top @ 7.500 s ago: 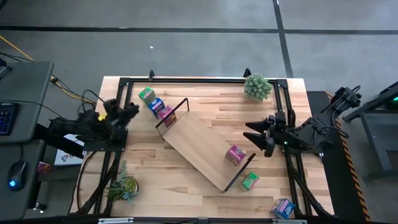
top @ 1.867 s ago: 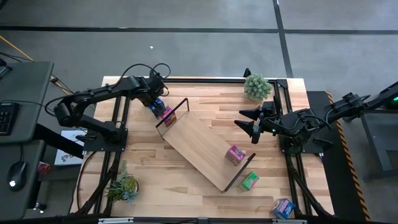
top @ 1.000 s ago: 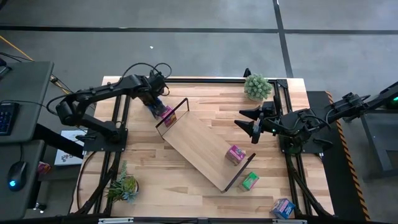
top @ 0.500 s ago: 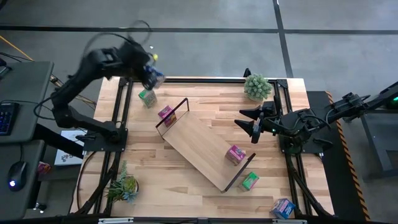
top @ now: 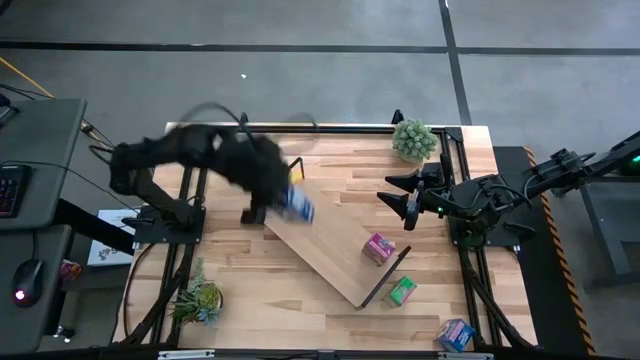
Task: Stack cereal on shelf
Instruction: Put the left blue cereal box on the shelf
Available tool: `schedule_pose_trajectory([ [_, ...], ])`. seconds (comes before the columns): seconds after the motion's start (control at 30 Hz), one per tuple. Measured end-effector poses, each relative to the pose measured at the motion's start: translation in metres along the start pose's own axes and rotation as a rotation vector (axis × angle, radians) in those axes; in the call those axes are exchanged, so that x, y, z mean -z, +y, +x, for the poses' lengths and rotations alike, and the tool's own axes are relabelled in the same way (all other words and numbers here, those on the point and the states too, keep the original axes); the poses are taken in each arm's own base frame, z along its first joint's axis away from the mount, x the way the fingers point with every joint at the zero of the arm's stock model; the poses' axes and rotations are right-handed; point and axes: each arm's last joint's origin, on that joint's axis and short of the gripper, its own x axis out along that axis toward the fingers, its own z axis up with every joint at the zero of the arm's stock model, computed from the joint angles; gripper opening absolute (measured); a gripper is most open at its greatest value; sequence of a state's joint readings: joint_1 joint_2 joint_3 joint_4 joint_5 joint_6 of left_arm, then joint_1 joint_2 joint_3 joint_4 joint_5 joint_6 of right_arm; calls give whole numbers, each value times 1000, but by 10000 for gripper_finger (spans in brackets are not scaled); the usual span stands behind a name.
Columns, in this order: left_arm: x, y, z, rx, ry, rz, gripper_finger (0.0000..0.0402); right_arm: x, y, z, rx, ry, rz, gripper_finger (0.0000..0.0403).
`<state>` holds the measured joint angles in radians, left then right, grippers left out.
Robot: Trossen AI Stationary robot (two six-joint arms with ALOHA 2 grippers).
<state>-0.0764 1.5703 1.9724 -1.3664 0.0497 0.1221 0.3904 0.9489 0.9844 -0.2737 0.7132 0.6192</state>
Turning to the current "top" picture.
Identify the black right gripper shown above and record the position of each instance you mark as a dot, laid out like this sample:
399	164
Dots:
432	195

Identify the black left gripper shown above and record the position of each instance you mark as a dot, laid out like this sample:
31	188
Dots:
260	170

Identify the blue Frosted Flakes cereal box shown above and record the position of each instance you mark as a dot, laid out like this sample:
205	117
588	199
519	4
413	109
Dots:
456	334
301	204

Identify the pink Raisin Bran cereal box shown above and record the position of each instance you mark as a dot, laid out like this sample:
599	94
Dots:
378	247

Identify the green Apple Jacks cereal box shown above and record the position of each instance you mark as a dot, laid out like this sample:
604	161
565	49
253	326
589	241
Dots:
404	289

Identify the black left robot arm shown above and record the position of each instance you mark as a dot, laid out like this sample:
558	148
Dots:
150	195

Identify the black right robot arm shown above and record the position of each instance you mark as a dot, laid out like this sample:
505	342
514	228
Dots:
480	200

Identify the pale green plant white pot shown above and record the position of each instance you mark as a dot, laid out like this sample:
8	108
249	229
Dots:
414	140

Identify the spiky green succulent plant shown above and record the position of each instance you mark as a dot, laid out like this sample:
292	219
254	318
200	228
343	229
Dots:
202	300

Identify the black mat hazard stripe edge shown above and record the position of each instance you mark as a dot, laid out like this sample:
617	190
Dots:
540	280

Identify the white printed box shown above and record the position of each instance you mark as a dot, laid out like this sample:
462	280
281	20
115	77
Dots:
107	252

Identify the black support beam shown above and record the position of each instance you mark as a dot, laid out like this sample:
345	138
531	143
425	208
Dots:
85	227

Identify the small red pink object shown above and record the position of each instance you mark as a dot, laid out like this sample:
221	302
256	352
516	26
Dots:
71	270

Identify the light grey desk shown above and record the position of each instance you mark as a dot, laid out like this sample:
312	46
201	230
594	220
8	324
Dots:
45	145

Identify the black metal stand green light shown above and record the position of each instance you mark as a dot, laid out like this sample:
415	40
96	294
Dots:
627	157

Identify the black backlit keyboard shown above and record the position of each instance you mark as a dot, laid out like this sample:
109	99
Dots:
10	192

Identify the chrome desk foot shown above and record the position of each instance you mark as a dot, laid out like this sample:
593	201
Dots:
62	331

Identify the black computer mouse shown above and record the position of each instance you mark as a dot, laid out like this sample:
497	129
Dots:
27	280

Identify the black desk device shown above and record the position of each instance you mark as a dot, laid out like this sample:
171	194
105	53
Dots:
6	112

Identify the dark grey desk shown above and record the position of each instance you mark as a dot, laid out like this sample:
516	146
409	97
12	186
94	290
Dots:
30	330

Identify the black curved bracket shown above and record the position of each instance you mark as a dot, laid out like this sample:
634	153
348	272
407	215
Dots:
243	120
397	117

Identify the black aluminium table frame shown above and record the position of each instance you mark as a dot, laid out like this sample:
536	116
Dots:
350	129

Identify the wooden shelf black metal frame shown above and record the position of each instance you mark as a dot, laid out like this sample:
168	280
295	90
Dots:
330	240

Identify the silver metal bracket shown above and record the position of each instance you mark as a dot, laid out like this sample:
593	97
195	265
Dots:
186	354
465	356

